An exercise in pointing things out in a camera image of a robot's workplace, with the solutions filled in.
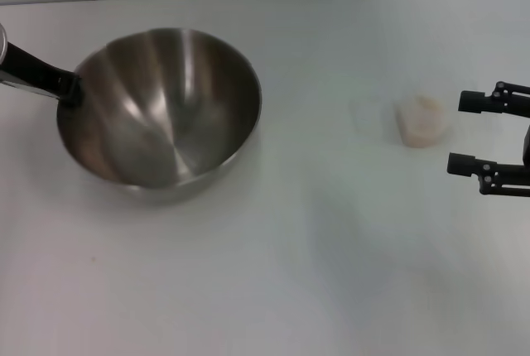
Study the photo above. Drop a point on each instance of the white rice grains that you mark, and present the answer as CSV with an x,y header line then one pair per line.
x,y
424,118

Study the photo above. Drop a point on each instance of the clear plastic measuring cup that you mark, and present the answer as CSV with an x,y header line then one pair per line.
x,y
414,140

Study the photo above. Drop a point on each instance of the stainless steel mixing bowl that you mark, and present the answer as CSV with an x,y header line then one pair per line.
x,y
165,116

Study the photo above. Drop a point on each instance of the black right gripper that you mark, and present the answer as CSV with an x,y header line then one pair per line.
x,y
528,140

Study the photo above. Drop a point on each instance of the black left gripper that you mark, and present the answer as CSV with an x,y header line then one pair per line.
x,y
29,66

